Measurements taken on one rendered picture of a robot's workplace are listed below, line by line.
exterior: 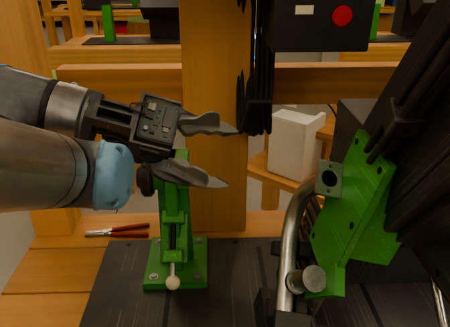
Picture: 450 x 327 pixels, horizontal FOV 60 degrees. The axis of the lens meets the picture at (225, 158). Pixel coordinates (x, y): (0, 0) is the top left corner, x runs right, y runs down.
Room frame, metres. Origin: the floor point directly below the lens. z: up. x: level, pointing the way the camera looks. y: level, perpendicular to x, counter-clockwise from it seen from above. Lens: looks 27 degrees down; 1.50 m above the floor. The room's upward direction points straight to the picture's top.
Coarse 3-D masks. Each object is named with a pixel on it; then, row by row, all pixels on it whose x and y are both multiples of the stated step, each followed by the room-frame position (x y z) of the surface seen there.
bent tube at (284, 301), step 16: (320, 160) 0.52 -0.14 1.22; (320, 176) 0.50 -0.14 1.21; (336, 176) 0.51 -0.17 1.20; (304, 192) 0.55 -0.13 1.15; (320, 192) 0.49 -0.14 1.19; (336, 192) 0.49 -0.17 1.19; (288, 208) 0.57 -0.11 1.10; (304, 208) 0.56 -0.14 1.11; (288, 224) 0.56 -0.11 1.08; (288, 240) 0.54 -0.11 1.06; (288, 256) 0.52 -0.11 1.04; (288, 272) 0.49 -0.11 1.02; (288, 304) 0.45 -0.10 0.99
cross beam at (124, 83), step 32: (64, 64) 0.90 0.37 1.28; (96, 64) 0.90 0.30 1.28; (128, 64) 0.90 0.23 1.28; (160, 64) 0.90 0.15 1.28; (288, 64) 0.90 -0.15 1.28; (320, 64) 0.90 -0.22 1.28; (352, 64) 0.90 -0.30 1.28; (384, 64) 0.90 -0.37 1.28; (128, 96) 0.87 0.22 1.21; (288, 96) 0.88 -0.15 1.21; (320, 96) 0.88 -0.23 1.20; (352, 96) 0.88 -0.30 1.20
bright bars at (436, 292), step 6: (432, 282) 0.42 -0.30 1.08; (432, 288) 0.41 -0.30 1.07; (438, 288) 0.41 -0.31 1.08; (438, 294) 0.40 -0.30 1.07; (438, 300) 0.40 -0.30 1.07; (438, 306) 0.39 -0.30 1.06; (438, 312) 0.39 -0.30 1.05; (444, 312) 0.38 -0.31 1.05; (438, 318) 0.38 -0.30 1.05; (444, 318) 0.38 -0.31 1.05; (444, 324) 0.37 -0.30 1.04
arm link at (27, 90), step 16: (0, 64) 0.48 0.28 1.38; (0, 80) 0.46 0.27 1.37; (16, 80) 0.46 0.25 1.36; (32, 80) 0.47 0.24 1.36; (48, 80) 0.48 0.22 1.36; (0, 96) 0.44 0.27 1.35; (16, 96) 0.45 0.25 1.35; (32, 96) 0.45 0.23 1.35; (48, 96) 0.46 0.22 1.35; (0, 112) 0.43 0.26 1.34; (16, 112) 0.44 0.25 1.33; (32, 112) 0.45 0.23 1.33
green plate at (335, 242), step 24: (360, 144) 0.50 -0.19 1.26; (360, 168) 0.47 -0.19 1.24; (384, 168) 0.42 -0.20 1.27; (360, 192) 0.45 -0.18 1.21; (384, 192) 0.43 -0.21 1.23; (336, 216) 0.47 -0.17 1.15; (360, 216) 0.42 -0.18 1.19; (384, 216) 0.43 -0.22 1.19; (312, 240) 0.51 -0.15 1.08; (336, 240) 0.45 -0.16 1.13; (360, 240) 0.43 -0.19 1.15; (384, 240) 0.43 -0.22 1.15; (384, 264) 0.43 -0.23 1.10
